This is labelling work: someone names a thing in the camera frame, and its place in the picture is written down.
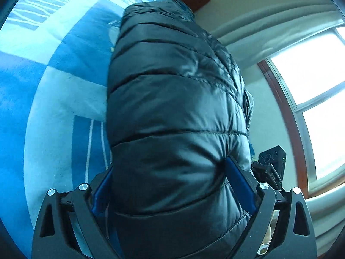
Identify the white curtain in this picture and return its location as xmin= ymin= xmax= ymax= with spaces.
xmin=307 ymin=193 xmax=345 ymax=257
xmin=210 ymin=4 xmax=345 ymax=68

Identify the window with wooden frame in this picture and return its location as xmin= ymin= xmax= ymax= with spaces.
xmin=257 ymin=25 xmax=345 ymax=198

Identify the black puffer jacket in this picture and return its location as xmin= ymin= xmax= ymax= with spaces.
xmin=106 ymin=0 xmax=255 ymax=259

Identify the blue patterned bedspread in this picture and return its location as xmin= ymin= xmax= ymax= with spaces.
xmin=0 ymin=0 xmax=194 ymax=258

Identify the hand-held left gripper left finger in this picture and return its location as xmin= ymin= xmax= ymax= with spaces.
xmin=32 ymin=165 xmax=124 ymax=259

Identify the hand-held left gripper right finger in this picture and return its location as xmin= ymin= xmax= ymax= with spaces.
xmin=223 ymin=156 xmax=317 ymax=259

